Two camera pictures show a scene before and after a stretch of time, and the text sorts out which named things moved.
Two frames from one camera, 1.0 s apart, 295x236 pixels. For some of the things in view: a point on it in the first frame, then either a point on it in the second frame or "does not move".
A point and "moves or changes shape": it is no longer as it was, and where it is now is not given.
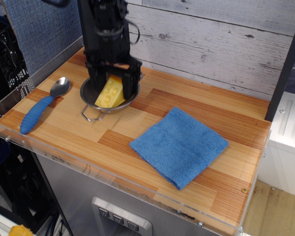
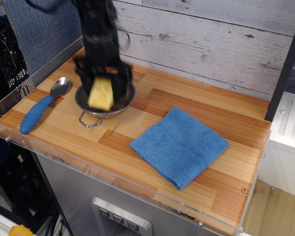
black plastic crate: (9, 77) does not move
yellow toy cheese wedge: (112, 94) moves or changes shape
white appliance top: (287, 128) does not move
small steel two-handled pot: (89, 95) moves or changes shape
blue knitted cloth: (180, 147) does not move
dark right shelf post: (294, 49) does not move
